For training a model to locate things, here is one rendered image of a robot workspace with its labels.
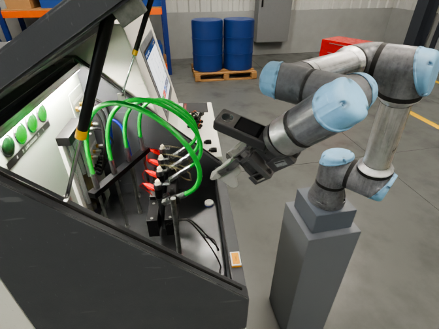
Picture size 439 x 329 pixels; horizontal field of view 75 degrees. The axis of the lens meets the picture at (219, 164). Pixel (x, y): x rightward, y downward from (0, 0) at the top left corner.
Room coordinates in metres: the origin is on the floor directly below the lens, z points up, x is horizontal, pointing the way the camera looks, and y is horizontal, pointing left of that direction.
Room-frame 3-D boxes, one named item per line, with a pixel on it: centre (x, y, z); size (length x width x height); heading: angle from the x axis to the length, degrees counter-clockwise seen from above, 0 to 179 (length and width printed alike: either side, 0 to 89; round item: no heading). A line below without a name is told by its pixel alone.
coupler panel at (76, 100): (0.98, 0.50, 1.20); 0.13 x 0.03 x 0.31; 6
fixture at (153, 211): (0.89, 0.22, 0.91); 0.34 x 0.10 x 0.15; 6
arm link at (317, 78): (0.51, -0.22, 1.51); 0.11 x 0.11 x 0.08; 47
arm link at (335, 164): (0.92, -0.46, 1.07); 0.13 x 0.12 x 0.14; 47
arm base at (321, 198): (0.93, -0.45, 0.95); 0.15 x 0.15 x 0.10
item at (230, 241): (0.79, -0.03, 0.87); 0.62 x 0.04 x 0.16; 6
